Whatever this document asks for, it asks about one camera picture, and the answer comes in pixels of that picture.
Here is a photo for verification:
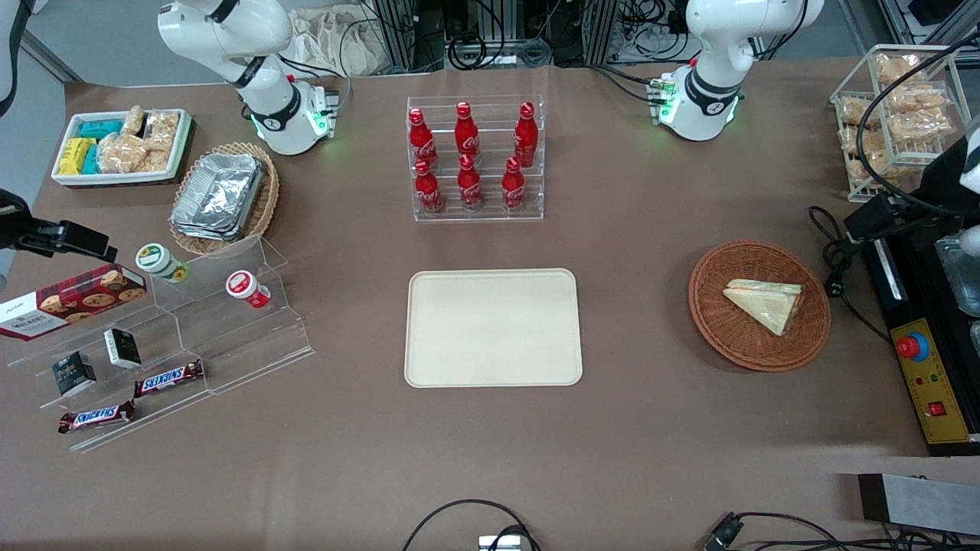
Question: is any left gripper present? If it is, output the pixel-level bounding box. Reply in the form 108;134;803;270
844;115;980;244

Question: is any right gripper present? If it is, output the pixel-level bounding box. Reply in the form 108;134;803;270
0;189;117;262

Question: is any triangle sandwich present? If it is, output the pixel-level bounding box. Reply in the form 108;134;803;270
723;279;805;337

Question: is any white rectangular snack tray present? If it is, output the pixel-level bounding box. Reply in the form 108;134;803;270
51;109;194;188

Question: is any brown round wicker basket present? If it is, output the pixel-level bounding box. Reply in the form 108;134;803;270
688;240;832;373

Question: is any light oval wicker basket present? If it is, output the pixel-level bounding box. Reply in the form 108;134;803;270
168;142;280;256

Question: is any beige plastic tray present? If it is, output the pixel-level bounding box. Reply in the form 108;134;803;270
404;268;584;389

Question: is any clear fried snack bag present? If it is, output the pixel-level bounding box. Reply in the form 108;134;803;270
838;126;881;154
875;52;925;83
840;96;877;127
848;153;897;188
887;111;954;145
888;83;950;116

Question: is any red tartan cookie box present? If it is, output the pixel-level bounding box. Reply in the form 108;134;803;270
0;263;148;341

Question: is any yellow snack packet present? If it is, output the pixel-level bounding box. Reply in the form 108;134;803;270
59;138;96;175

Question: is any steel pan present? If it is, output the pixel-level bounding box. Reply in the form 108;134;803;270
934;233;980;318

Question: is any green lid yogurt cup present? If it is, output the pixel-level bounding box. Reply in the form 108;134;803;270
136;243;190;284

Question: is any dark box white side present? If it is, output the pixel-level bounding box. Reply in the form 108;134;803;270
103;328;142;370

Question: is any dark box gold print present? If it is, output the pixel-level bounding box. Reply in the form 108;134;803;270
51;350;98;397

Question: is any aluminium foil container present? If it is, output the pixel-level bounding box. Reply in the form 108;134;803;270
170;153;265;242

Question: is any black yellow control box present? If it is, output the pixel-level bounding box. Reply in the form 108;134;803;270
861;222;980;458

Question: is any brown Snickers bar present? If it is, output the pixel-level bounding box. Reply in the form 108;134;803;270
134;359;205;399
58;399;136;435

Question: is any red lid yogurt cup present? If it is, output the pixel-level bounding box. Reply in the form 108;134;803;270
225;269;271;310

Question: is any clear acrylic step stand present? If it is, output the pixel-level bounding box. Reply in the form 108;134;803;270
149;233;315;396
6;291;214;454

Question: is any grey metal block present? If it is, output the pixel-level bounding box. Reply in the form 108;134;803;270
857;473;980;536

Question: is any beige cloth bag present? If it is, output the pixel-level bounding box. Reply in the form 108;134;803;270
287;6;384;77

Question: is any red cola bottle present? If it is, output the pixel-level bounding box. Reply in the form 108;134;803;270
514;101;539;168
414;159;443;214
501;157;526;211
455;101;480;158
408;107;439;169
458;155;483;211

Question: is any clear acrylic bottle rack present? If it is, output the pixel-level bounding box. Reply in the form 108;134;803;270
406;94;546;224

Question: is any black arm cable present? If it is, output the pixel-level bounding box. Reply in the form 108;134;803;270
856;31;980;215

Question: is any black cable with plug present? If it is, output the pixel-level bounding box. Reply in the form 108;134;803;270
808;205;893;343

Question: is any white wire basket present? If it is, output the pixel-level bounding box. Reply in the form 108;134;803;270
831;44;975;204

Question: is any black base cable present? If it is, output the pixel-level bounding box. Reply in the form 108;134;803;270
277;52;351;116
588;64;668;105

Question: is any aluminium frame post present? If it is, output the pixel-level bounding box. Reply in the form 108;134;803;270
584;0;621;67
374;0;419;72

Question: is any black connector with cable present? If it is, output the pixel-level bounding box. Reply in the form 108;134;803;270
703;511;980;551

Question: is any black coiled cable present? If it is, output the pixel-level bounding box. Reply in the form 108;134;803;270
448;29;492;71

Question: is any black looped cable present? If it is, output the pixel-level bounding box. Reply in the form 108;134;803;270
402;499;541;551

